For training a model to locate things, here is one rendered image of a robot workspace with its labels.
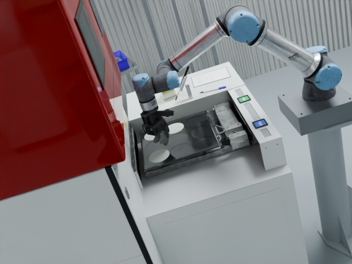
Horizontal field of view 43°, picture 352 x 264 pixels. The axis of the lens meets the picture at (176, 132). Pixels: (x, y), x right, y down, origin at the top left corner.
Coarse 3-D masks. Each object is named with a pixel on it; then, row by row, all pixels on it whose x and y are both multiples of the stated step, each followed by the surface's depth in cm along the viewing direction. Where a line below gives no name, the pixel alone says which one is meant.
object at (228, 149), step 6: (216, 150) 202; (222, 150) 202; (228, 150) 202; (234, 150) 203; (198, 156) 202; (204, 156) 202; (210, 156) 202; (216, 156) 203; (180, 162) 202; (186, 162) 202; (192, 162) 203; (168, 168) 202; (174, 168) 203; (150, 174) 203; (156, 174) 203
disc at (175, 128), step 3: (174, 123) 224; (177, 123) 224; (180, 123) 223; (168, 126) 223; (171, 126) 223; (174, 126) 222; (177, 126) 221; (180, 126) 220; (183, 126) 219; (171, 129) 220; (174, 129) 219; (177, 129) 218; (180, 129) 217; (171, 132) 218; (174, 132) 217; (177, 132) 216
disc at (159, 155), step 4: (156, 152) 205; (160, 152) 204; (164, 152) 203; (168, 152) 202; (152, 156) 203; (156, 156) 202; (160, 156) 201; (164, 156) 200; (168, 156) 200; (152, 160) 200; (156, 160) 199; (160, 160) 198
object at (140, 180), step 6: (132, 126) 225; (132, 132) 220; (132, 138) 214; (132, 144) 209; (138, 150) 219; (138, 156) 212; (138, 162) 207; (138, 168) 203; (138, 174) 191; (138, 180) 191
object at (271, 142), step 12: (240, 96) 217; (252, 96) 213; (240, 108) 206; (252, 108) 204; (252, 120) 194; (252, 132) 186; (264, 132) 184; (276, 132) 181; (264, 144) 178; (276, 144) 179; (264, 156) 181; (276, 156) 182
